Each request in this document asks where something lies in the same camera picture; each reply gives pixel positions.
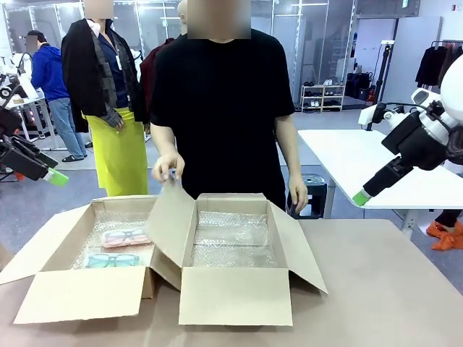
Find mannequin with maroon shawl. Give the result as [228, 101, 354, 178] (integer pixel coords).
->
[139, 0, 189, 126]

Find pink glasses case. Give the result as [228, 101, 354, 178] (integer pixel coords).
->
[100, 226, 153, 249]

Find black bags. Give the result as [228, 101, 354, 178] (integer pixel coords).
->
[346, 71, 374, 101]

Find person in blue hoodie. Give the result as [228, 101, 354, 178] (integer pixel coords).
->
[25, 30, 88, 163]

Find clothes rack with dark garments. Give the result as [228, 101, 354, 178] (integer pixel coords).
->
[415, 38, 463, 90]

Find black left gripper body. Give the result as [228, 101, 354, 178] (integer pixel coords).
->
[0, 106, 59, 182]

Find person's right forearm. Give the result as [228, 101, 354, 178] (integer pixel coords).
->
[150, 121, 179, 162]

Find person in black t-shirt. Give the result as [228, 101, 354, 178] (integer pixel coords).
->
[148, 0, 309, 218]

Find person's left forearm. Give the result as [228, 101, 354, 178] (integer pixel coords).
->
[275, 110, 303, 179]

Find wooden shoe rack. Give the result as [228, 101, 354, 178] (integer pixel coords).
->
[300, 80, 345, 113]

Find white work table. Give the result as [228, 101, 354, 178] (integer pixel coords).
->
[297, 128, 463, 239]

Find mannequin with yellow apron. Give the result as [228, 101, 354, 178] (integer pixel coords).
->
[60, 0, 151, 198]

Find black stool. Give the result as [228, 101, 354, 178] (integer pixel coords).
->
[287, 173, 328, 220]

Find teal glasses case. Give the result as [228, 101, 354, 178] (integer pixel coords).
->
[83, 252, 141, 270]

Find clear bubble wrap sheet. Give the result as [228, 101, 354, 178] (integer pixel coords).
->
[71, 210, 157, 270]
[188, 210, 279, 270]

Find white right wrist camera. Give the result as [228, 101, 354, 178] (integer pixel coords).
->
[357, 102, 401, 132]

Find person's right hand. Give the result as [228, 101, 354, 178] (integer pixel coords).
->
[151, 150, 186, 191]

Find black tripod stand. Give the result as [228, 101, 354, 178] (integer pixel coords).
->
[367, 40, 396, 109]

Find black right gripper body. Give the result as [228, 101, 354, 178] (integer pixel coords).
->
[362, 110, 455, 198]

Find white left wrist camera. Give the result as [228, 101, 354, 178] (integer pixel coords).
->
[0, 83, 29, 109]

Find cardboard box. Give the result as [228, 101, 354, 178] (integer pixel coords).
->
[144, 176, 330, 327]
[0, 194, 162, 325]

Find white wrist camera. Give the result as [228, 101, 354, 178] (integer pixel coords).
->
[357, 102, 401, 132]
[0, 83, 29, 109]

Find orange cloth bundle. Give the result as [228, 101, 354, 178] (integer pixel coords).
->
[425, 219, 463, 251]

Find white desk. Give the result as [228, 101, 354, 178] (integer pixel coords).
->
[7, 96, 55, 149]

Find person's left hand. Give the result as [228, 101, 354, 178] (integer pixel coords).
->
[286, 174, 310, 215]

